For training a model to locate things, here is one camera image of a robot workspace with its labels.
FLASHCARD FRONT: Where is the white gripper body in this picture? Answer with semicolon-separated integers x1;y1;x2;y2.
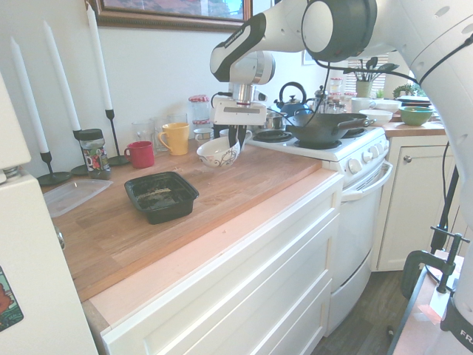
209;97;268;129

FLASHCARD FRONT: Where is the white bowl with swirl pattern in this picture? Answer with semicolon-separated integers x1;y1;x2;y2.
196;136;242;170

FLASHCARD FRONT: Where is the large plain white mug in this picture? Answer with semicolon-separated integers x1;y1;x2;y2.
219;128;253;146

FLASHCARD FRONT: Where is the white teacup with blue pattern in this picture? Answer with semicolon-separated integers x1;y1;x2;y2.
193;127;215;144

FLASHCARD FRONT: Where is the small steel pot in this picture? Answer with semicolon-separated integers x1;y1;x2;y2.
265;110;288;132

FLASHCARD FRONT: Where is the blue kettle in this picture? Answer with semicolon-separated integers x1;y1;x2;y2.
273;81;315;117

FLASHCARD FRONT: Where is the yellow mug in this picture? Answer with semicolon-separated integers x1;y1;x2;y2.
157;122;191;156

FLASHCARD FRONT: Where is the black wok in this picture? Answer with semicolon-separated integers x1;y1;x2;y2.
283;112;377;146

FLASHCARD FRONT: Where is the glass french press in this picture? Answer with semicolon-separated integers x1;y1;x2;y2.
313;85;330;114

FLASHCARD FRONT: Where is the red mug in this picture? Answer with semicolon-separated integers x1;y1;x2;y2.
123;141;155;170

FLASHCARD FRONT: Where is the black plastic food container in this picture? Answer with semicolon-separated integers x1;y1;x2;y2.
123;171;200;226

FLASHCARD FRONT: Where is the black holder of tall candle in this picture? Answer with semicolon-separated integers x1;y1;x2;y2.
105;109;131;167

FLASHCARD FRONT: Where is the white cup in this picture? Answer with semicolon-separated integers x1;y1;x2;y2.
350;97;378;114

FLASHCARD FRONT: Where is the ceramic utensil crock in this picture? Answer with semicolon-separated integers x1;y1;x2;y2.
355;80;374;99

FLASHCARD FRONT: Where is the white serving bowl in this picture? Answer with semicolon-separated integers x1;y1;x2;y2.
358;109;394;125

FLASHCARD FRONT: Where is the spice jar with black lid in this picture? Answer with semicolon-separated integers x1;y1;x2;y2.
78;128;112;180

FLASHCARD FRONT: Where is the white cabinet with drawers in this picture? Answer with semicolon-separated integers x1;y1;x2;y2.
99;172;345;355

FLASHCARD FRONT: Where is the white kitchen stove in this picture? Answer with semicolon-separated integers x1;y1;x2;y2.
246;124;395;336

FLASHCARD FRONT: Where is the wide white bowl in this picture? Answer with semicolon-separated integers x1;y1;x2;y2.
372;99;402;114

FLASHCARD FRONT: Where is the tall white taper candle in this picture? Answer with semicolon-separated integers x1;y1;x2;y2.
85;1;113;112

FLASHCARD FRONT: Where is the small green plant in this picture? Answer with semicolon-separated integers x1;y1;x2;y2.
392;82;423;99

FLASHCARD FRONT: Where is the clear plastic container lid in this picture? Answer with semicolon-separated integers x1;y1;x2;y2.
43;179;114;219

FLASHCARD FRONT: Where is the stack of dark plates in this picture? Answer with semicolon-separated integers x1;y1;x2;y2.
396;95;432;109

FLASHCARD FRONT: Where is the green bowl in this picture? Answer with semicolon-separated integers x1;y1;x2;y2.
398;106;435;127

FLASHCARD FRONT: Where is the white cabinet with knob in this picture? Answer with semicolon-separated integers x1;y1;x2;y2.
375;134;467;273

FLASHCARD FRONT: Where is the medium white taper candle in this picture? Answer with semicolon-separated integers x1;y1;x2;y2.
41;20;82;132

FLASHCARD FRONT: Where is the black holder of short candle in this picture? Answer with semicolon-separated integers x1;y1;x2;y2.
36;150;72;187

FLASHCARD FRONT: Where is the short white taper candle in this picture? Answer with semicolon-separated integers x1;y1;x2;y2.
10;36;50;154

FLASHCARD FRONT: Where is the black tripod stand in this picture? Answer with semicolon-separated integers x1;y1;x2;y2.
429;142;462;254

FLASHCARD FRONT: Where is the green metal clamp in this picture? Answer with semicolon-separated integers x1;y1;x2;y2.
401;227;471;301

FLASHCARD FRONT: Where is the wooden robot mounting table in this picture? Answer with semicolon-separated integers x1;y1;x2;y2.
384;249;467;355

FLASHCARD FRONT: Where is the colourful sticker magnet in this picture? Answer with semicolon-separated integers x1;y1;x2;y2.
0;265;25;333

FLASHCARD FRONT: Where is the framed picture with brown frame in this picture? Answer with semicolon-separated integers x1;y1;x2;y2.
95;0;254;34

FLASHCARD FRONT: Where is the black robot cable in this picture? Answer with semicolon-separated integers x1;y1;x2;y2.
316;32;473;88

